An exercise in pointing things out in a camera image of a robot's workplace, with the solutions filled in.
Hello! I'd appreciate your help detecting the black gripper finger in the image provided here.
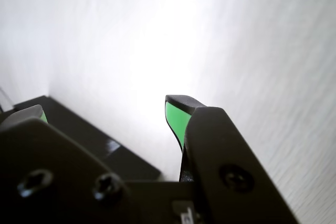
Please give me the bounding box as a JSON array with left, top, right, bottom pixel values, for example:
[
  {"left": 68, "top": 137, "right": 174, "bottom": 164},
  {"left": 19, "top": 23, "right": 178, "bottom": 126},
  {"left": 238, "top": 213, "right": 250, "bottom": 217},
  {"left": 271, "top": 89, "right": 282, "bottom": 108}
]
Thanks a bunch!
[
  {"left": 165, "top": 94, "right": 303, "bottom": 224},
  {"left": 0, "top": 104, "right": 138, "bottom": 224}
]

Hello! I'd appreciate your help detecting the black box lid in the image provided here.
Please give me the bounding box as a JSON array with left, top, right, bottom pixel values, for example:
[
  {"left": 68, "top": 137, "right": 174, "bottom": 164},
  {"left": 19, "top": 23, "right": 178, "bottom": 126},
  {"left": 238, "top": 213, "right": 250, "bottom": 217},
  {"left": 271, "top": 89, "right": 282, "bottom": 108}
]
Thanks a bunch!
[{"left": 12, "top": 94, "right": 161, "bottom": 183}]

